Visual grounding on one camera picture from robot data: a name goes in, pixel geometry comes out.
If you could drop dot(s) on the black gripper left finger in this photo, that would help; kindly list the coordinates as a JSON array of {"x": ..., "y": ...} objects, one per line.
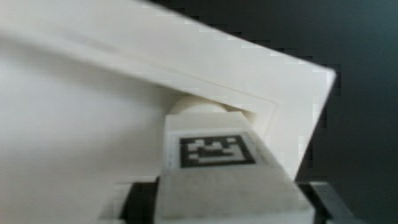
[{"x": 130, "y": 205}]

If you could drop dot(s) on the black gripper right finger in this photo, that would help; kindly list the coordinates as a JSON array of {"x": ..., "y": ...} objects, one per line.
[{"x": 331, "y": 209}]

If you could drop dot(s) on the white table leg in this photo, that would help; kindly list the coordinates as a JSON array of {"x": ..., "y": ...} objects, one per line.
[{"x": 224, "y": 185}]

